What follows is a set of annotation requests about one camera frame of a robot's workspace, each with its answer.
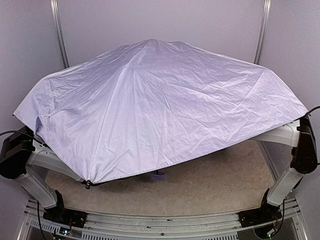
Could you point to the lavender folding umbrella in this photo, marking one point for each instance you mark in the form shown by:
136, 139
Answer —
151, 105

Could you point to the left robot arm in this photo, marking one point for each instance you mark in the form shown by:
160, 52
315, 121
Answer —
21, 151

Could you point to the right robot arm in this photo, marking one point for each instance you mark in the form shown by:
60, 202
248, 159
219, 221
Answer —
298, 135

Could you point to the front aluminium rail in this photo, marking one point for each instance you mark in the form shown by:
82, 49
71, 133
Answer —
233, 225

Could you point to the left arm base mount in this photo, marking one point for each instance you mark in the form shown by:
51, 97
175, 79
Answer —
69, 217

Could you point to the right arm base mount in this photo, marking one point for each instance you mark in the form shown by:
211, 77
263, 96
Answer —
257, 216

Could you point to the left aluminium frame post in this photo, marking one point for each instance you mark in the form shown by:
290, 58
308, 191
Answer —
59, 32

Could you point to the aluminium frame post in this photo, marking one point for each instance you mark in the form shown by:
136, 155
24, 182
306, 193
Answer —
59, 32
262, 31

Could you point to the right aluminium frame post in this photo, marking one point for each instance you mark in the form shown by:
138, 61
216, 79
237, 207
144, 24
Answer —
262, 31

